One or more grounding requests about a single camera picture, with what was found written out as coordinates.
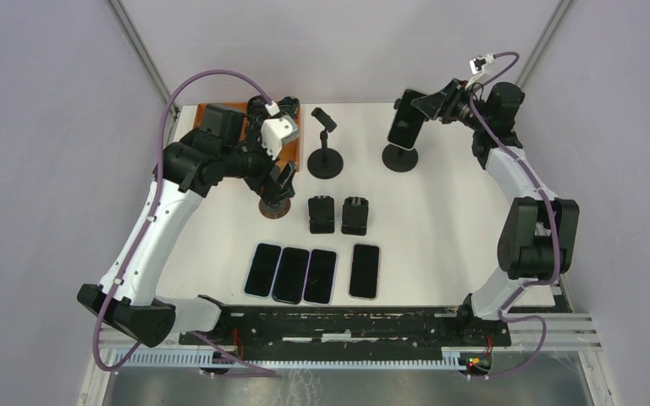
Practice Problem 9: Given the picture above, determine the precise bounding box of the light blue case phone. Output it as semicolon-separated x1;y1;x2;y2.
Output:
244;244;283;298

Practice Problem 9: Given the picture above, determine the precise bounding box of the wooden round base phone stand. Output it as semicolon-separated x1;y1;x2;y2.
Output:
258;198;291;220

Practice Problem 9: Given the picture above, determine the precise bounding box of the white slotted cable duct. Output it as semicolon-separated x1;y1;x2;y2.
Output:
124;348;467;372

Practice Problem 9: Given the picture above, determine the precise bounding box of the tall black round stand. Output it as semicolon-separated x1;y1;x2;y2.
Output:
381;97;421;173

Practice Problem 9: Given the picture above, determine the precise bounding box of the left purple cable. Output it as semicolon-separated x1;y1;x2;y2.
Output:
91;69;280;379

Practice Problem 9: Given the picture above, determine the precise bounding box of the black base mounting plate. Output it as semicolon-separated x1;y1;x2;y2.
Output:
205;305;512;362

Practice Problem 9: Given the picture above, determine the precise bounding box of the black angled phone stand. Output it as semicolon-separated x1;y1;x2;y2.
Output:
307;195;335;234

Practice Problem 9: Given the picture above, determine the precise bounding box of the black folding phone stand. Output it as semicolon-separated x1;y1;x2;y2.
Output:
341;196;369;236

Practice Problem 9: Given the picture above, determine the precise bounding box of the dark blue case phone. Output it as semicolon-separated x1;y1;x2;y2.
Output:
272;247;310;305

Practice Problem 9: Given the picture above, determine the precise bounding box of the rolled dark sock left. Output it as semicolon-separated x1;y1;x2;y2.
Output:
246;95;270;120

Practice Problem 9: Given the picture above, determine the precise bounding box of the rolled green sock right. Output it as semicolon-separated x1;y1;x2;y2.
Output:
277;96;300;119

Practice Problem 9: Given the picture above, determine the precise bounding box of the pink case phone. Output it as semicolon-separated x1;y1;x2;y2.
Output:
348;244;380;299

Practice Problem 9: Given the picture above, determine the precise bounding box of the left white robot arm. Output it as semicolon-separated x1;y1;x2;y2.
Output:
77;104;300;348

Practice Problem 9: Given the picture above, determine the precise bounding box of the white case phone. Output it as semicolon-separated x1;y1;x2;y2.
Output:
387;88;428;151

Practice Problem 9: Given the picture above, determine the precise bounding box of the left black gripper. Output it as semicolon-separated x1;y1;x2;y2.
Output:
222;123;297;205

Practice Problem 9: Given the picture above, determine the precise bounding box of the wooden compartment tray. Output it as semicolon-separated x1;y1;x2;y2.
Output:
189;101;304;170

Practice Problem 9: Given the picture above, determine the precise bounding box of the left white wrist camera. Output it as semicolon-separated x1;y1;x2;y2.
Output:
260;101;300;161

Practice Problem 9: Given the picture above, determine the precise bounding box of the black round base clamp stand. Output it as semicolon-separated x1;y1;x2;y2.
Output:
307;107;344;180

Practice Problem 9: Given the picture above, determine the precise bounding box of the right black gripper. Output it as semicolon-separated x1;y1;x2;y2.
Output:
413;78;491;132

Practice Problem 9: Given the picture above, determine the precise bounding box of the lilac case phone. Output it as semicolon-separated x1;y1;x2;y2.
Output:
303;250;338;305

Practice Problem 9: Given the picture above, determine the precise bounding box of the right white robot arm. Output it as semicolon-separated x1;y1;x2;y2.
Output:
410;80;580;345

